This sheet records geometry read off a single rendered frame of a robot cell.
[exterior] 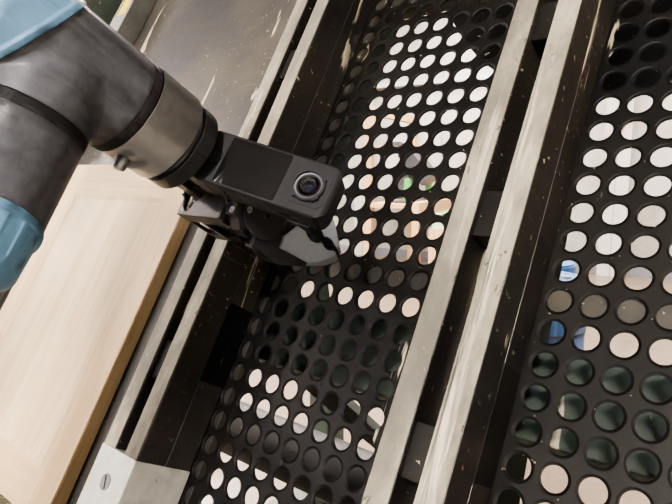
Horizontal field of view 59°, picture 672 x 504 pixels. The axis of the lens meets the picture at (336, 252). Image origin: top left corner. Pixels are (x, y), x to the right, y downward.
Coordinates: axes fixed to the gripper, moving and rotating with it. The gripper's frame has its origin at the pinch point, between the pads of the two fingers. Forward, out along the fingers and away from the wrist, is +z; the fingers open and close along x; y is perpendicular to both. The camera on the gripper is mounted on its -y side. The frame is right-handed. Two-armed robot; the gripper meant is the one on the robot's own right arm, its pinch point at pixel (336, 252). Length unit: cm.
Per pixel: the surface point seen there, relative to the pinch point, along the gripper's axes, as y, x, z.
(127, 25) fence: 73, -41, -1
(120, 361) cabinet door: 28.4, 17.9, 1.3
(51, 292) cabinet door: 53, 13, 1
